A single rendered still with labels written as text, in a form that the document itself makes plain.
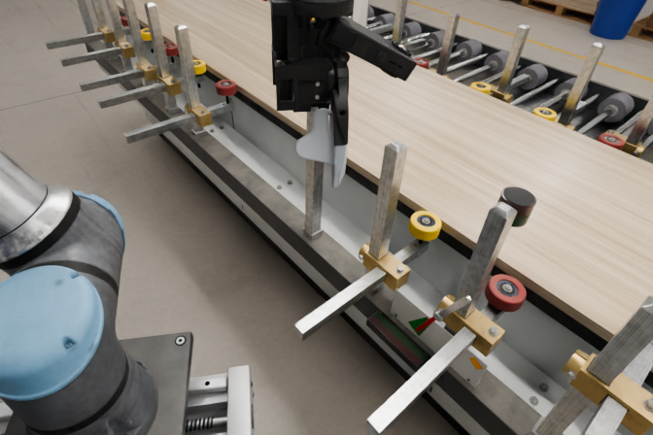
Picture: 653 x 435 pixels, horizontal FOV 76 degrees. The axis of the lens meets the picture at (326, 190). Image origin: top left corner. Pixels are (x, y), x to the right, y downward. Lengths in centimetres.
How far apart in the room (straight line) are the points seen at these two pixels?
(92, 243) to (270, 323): 144
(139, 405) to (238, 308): 142
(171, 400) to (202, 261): 159
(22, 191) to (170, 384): 32
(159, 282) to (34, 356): 172
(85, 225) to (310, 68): 33
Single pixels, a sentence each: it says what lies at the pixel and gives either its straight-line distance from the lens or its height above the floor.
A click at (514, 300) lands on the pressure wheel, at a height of 91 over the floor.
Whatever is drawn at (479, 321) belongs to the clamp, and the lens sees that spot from 99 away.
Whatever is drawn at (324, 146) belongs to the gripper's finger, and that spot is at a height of 137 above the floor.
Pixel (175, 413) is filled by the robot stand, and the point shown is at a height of 104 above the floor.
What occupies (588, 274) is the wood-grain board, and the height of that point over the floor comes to 90.
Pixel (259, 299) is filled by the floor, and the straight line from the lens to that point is 204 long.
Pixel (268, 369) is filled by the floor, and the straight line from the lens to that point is 185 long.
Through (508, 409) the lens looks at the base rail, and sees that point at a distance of 111.
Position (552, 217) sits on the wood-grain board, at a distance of 127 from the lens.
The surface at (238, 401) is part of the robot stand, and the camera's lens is 70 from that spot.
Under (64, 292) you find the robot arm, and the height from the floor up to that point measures 127.
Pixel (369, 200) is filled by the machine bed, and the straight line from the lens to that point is 136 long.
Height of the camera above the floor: 163
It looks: 39 degrees down
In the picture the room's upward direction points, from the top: 3 degrees clockwise
